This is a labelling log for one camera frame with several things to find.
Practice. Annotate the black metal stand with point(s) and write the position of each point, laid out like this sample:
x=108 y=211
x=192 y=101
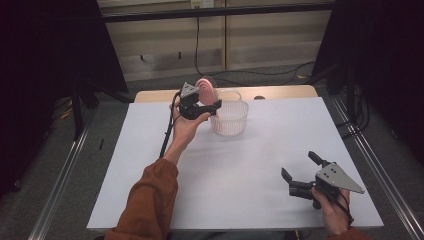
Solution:
x=350 y=90
x=77 y=110

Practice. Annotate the wooden table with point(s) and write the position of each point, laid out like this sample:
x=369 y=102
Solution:
x=153 y=95

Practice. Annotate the black curtain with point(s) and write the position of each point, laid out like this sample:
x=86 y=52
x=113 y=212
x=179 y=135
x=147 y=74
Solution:
x=393 y=66
x=50 y=66

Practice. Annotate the white table mat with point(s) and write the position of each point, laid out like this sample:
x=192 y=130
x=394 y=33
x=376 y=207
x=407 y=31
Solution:
x=250 y=186

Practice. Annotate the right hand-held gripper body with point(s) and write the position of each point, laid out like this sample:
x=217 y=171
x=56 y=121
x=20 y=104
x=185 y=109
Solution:
x=333 y=178

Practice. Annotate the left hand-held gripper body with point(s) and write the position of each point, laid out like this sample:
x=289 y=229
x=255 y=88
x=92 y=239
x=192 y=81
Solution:
x=190 y=106

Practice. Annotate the white wall socket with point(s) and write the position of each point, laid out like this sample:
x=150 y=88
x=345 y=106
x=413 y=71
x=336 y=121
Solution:
x=202 y=3

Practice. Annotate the person's right hand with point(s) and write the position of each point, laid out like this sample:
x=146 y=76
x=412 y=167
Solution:
x=333 y=215

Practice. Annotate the black horizontal bar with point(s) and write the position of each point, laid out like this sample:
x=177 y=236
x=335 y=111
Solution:
x=216 y=11

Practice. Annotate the white plastic basket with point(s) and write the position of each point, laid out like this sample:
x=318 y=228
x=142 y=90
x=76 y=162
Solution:
x=233 y=123

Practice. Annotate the metal floor rail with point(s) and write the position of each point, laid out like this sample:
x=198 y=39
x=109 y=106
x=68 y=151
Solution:
x=383 y=180
x=58 y=186

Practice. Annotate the person's left hand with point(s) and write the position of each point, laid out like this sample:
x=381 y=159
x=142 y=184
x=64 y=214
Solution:
x=183 y=131

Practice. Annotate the pink hairbrush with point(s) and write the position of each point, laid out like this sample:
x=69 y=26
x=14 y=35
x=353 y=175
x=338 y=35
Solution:
x=204 y=91

